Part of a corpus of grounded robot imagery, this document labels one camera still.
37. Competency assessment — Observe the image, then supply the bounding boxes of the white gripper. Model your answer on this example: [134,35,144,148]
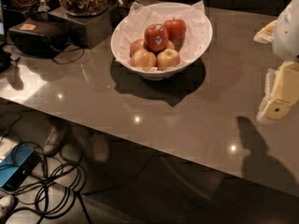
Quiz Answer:
[253,0,299,124]

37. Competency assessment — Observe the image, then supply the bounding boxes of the red apple with sticker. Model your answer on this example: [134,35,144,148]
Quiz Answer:
[144,23,169,52]

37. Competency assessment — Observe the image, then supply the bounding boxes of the red apple at back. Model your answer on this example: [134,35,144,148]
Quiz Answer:
[164,19,186,40]

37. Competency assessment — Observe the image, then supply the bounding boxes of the small yellow apple middle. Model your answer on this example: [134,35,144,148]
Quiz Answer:
[166,40,175,49]

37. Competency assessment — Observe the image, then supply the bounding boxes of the yellow-red apple front right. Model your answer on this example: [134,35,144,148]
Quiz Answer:
[157,49,180,71]

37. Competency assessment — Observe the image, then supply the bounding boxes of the yellow-red apple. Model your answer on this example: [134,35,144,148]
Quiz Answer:
[157,49,180,71]
[130,49,156,70]

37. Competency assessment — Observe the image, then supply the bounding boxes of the white bowl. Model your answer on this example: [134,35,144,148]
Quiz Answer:
[110,1,214,81]

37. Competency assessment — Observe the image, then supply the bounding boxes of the yellow-red apple front left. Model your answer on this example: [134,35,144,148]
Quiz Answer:
[130,49,156,70]

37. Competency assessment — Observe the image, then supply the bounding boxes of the pink apple left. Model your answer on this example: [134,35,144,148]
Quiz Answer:
[130,39,147,55]

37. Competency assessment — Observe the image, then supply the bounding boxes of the white paper liner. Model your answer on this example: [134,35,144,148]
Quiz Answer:
[115,0,209,73]

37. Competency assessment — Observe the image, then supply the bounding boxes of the dark square jar stand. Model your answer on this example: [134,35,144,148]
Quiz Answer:
[49,7,113,49]

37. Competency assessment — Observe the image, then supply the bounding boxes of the white shoe under table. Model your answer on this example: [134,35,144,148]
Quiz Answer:
[43,126,67,156]

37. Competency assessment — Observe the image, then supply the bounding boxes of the metal scoop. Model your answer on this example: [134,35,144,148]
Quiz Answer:
[37,0,50,12]

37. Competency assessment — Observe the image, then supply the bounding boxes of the black device with label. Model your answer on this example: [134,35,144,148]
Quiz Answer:
[8,19,69,58]

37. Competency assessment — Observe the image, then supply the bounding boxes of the blue box on floor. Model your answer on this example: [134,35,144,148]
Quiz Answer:
[0,144,35,191]

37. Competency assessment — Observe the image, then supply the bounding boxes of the white shoe bottom left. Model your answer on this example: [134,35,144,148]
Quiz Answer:
[0,195,15,220]

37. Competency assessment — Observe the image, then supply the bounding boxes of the black cable on table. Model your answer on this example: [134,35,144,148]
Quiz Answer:
[50,45,86,65]

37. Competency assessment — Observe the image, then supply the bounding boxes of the black floor cables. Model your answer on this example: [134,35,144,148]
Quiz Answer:
[0,110,94,224]

